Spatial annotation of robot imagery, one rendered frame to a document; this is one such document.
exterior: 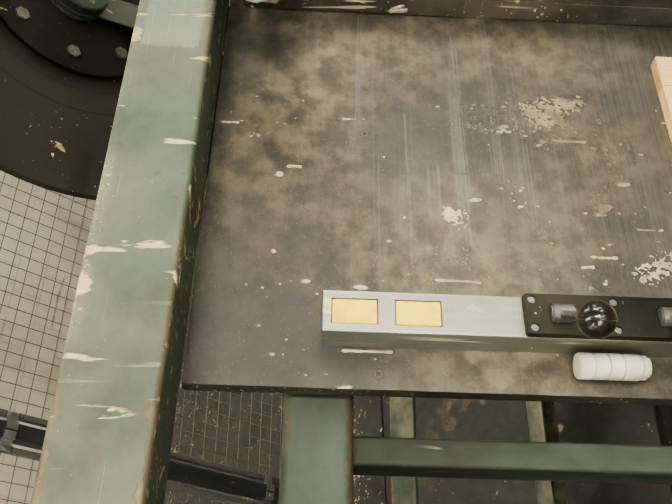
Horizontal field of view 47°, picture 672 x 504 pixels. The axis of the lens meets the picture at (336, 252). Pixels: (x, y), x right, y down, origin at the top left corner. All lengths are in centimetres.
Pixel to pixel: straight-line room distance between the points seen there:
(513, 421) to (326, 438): 189
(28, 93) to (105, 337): 66
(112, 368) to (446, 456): 38
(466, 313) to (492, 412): 194
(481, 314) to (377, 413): 233
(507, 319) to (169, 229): 38
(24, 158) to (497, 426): 192
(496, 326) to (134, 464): 40
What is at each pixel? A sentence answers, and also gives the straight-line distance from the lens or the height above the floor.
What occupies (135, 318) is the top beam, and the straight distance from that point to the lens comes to 79.
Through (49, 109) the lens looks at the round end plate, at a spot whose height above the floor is 184.
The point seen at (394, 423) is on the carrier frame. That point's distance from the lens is 195.
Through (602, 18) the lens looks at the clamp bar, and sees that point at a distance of 126.
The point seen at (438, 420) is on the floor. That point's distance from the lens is 294.
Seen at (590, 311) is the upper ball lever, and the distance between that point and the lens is 77.
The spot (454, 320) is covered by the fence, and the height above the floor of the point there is 152.
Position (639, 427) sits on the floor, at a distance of 248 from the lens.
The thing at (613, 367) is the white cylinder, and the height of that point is 138.
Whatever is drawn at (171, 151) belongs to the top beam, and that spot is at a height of 181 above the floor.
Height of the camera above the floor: 213
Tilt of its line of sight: 35 degrees down
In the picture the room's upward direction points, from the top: 64 degrees counter-clockwise
